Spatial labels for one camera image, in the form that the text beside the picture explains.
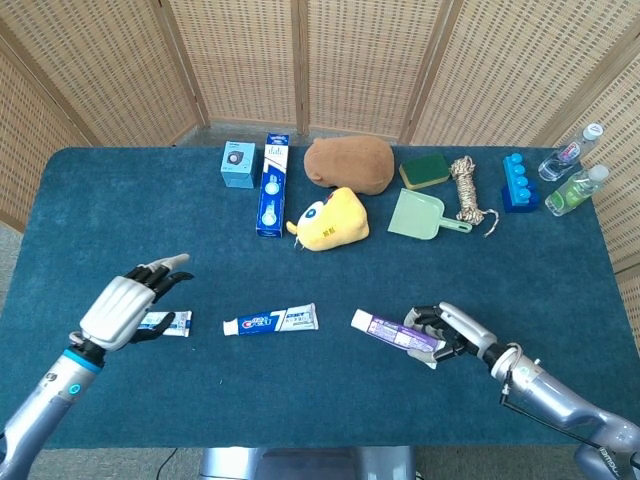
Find brown plush toy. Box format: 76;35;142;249
303;134;396;195

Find beige rope bundle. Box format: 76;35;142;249
449;155;500;238

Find tall blue toothbrush box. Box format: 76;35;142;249
255;132;291;239

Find clear water bottle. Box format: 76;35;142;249
537;123;605;183

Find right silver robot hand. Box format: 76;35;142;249
403;301;499;370

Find green liquid bottle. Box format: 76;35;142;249
544;164;610;217

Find blue Crest toothpaste tube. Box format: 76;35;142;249
222;302;320;337

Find white light-blue toothpaste tube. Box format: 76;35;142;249
138;309;194;338

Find green yellow sponge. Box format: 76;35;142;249
398;153;451;191

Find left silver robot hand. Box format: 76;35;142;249
68;253;195;354

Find green plastic dustpan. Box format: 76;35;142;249
387;188;473;242

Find yellow plush toy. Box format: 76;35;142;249
285;186;371;252

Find black floor cable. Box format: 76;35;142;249
157;447;179;480

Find small light-blue carton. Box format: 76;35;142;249
220;140;258;190

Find blue toy building block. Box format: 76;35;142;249
501;153;541;214

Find woven bamboo folding screen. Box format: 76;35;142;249
0;0;640;351

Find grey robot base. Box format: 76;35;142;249
199;445;417;480

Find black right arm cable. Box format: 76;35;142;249
499;382;601;451

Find purple toothpaste tube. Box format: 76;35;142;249
350;308;447;354

